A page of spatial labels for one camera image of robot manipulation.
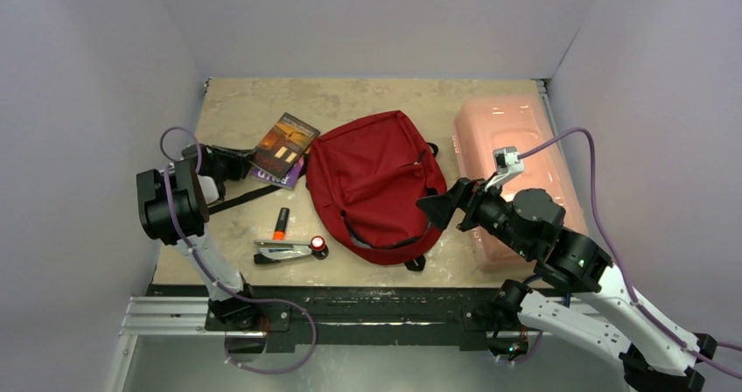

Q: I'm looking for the dark orange paperback book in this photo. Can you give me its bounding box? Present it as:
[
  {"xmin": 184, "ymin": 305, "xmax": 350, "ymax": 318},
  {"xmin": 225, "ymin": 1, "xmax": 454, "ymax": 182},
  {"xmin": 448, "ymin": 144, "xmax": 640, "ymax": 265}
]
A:
[{"xmin": 250, "ymin": 113, "xmax": 321, "ymax": 179}]

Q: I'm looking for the red backpack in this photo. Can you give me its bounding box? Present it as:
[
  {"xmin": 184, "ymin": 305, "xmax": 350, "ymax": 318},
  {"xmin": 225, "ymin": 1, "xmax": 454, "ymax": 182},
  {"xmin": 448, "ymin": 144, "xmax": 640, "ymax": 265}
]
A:
[{"xmin": 305, "ymin": 110, "xmax": 447, "ymax": 272}]

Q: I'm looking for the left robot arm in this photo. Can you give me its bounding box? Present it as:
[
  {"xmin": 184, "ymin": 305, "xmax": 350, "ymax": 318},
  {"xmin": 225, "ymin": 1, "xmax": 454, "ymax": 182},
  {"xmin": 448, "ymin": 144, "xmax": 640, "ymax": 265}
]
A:
[{"xmin": 136, "ymin": 144, "xmax": 261, "ymax": 330}]

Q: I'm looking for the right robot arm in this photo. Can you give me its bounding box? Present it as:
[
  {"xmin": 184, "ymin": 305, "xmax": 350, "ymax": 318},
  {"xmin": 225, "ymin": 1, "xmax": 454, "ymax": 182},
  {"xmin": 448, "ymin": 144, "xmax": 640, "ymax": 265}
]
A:
[{"xmin": 416, "ymin": 178, "xmax": 718, "ymax": 391}]

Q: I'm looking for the purple Roald Dahl book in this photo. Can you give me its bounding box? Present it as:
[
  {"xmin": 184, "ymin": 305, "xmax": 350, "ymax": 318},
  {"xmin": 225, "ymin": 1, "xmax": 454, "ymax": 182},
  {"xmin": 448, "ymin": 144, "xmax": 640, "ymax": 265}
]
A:
[{"xmin": 248, "ymin": 155, "xmax": 307, "ymax": 191}]

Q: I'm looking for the orange highlighter marker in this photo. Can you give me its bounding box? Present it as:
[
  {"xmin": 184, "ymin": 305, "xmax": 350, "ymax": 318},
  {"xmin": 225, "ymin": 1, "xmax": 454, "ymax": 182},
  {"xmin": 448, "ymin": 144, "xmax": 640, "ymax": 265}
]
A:
[{"xmin": 272, "ymin": 207, "xmax": 291, "ymax": 241}]

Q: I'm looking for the pink plastic storage box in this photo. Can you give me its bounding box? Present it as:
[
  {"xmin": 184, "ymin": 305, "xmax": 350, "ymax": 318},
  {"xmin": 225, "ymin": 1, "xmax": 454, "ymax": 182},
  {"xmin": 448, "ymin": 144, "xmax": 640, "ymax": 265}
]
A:
[{"xmin": 448, "ymin": 94, "xmax": 588, "ymax": 273}]

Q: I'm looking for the silver black stapler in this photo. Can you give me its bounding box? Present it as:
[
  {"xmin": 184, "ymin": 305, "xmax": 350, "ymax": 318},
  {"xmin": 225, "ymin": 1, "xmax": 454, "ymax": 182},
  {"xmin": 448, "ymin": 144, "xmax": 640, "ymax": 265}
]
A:
[{"xmin": 253, "ymin": 240, "xmax": 313, "ymax": 265}]

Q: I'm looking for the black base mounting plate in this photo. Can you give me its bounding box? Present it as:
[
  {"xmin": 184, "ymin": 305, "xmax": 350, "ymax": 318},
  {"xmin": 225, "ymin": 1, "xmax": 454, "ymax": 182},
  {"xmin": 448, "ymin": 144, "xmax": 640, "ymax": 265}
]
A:
[{"xmin": 147, "ymin": 284, "xmax": 537, "ymax": 359}]

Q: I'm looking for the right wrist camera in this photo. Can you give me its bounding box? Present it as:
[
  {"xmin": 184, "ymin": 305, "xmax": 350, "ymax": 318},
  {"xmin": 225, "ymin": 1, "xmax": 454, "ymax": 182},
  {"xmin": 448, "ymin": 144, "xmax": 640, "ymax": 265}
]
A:
[{"xmin": 485, "ymin": 146, "xmax": 525, "ymax": 191}]

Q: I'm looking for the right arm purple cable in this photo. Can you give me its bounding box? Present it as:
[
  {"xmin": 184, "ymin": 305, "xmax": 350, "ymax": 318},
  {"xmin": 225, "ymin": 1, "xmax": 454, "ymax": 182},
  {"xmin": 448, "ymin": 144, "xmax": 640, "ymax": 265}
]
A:
[{"xmin": 493, "ymin": 127, "xmax": 742, "ymax": 380}]

